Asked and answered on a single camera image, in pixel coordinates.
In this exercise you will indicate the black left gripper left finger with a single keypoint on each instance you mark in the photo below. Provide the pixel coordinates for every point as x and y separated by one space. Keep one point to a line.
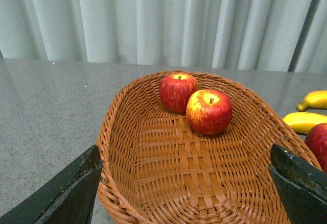
68 197

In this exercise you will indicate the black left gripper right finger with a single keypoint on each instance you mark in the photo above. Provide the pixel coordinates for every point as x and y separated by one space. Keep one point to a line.
300 185

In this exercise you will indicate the yellow banana near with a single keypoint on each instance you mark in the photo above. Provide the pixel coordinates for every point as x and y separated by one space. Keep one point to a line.
302 122

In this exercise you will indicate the yellow banana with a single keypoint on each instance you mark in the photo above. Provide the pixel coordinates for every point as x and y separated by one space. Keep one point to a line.
315 100
302 122

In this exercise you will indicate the brown woven wicker basket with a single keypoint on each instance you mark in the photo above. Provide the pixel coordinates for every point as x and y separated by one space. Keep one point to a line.
158 170

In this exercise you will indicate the yellow banana far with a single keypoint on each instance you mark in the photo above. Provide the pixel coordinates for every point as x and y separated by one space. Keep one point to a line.
315 100

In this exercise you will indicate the red yellow apple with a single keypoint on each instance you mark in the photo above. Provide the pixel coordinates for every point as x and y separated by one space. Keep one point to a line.
209 111

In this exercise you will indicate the pale green curtain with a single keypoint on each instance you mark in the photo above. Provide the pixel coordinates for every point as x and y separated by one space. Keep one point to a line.
272 35

